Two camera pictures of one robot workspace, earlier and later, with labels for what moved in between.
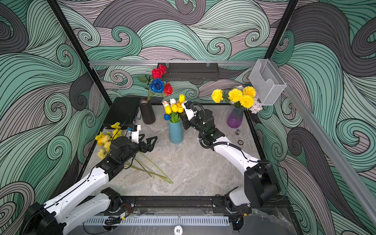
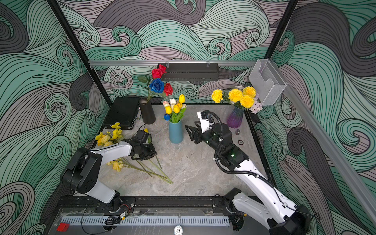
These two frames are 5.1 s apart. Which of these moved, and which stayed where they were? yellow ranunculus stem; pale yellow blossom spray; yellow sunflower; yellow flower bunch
Moved: yellow ranunculus stem
Stayed: pale yellow blossom spray; yellow sunflower; yellow flower bunch
